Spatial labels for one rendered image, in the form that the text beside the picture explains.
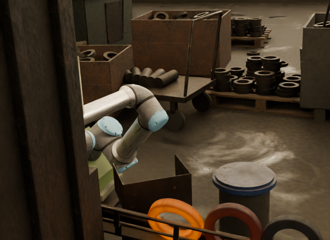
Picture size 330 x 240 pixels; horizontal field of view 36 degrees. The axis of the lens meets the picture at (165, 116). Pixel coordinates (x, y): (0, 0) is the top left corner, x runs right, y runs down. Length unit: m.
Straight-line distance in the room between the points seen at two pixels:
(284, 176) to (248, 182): 1.09
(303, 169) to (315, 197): 0.41
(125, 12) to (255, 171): 5.33
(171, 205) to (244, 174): 1.03
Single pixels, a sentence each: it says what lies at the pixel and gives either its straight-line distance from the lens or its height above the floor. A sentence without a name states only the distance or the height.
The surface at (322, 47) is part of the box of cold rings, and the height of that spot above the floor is 0.66.
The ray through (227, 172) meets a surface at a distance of 2.57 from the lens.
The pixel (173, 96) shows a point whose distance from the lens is 4.21.
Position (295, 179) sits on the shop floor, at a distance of 3.52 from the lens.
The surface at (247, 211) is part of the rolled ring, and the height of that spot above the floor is 0.75.
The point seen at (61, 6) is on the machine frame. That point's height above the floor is 1.40.
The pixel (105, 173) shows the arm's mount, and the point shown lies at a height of 0.20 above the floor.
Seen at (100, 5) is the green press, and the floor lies 0.78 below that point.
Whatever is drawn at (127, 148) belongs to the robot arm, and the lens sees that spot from 2.80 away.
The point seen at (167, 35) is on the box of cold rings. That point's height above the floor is 0.57.
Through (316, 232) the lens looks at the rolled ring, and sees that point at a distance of 1.58.
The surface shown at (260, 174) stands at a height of 0.43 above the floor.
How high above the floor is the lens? 1.54
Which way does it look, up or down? 19 degrees down
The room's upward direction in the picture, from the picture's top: 3 degrees counter-clockwise
